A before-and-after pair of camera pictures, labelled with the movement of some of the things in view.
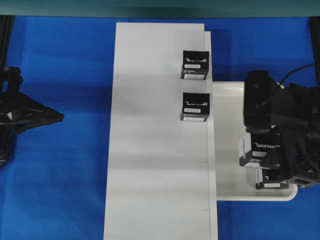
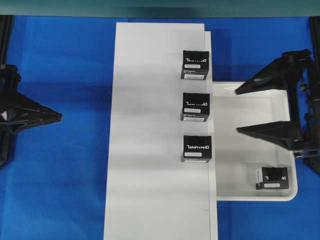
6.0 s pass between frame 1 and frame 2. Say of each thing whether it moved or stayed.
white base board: stayed
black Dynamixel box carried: moved
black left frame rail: stayed
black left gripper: stayed
